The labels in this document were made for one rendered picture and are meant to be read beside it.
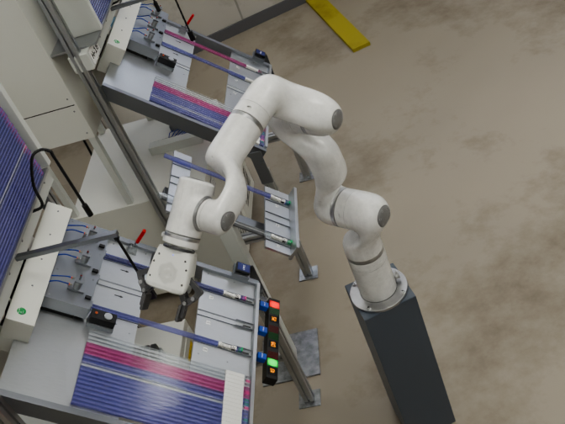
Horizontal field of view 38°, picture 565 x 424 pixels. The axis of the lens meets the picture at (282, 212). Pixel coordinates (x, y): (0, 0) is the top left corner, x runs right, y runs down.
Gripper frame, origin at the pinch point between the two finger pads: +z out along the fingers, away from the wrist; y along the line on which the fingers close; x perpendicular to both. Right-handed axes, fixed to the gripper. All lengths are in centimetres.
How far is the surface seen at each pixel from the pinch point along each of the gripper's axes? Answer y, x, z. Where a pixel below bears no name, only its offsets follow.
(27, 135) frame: -72, 35, -30
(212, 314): -14, 74, 10
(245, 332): -3, 77, 13
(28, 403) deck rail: -36, 14, 37
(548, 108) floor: 66, 260, -111
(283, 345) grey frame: 0, 120, 21
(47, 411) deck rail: -32, 18, 38
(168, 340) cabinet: -35, 94, 27
